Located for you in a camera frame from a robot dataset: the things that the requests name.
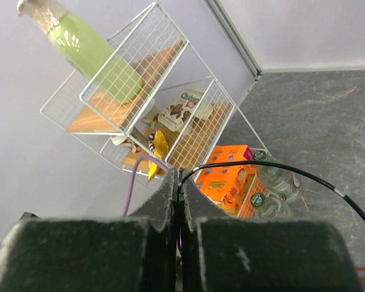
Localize light green pump bottle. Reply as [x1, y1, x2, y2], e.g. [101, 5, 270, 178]
[17, 1, 143, 103]

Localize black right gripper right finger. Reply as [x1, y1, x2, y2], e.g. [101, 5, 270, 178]
[179, 169, 363, 291]

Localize yellow snack bag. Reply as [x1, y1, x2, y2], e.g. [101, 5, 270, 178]
[147, 130, 169, 183]

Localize orange snack box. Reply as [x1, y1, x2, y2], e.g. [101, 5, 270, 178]
[196, 145, 257, 218]

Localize white round cup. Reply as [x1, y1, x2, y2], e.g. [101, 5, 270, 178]
[111, 133, 144, 153]

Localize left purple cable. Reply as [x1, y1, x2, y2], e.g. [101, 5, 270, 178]
[121, 154, 170, 217]

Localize chocolate snack packet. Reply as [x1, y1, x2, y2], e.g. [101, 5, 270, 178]
[158, 88, 214, 133]

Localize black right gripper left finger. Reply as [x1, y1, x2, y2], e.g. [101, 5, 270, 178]
[0, 169, 178, 291]

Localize green glass bottle rear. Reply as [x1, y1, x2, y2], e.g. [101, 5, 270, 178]
[256, 165, 303, 204]

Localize white wire shelf rack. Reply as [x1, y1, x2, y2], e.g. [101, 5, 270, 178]
[40, 1, 273, 218]

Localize thin black wire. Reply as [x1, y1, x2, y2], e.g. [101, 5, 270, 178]
[176, 161, 365, 238]

